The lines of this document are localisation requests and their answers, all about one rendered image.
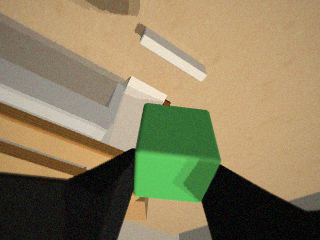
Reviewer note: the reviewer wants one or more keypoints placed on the green block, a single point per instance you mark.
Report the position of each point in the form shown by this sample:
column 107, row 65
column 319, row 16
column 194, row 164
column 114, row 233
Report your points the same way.
column 176, row 154

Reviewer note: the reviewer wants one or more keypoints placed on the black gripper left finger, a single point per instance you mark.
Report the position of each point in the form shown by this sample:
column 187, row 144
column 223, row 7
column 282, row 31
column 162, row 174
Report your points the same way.
column 88, row 206

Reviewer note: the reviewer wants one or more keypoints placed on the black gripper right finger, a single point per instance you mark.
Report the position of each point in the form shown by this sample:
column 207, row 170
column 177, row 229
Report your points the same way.
column 237, row 209

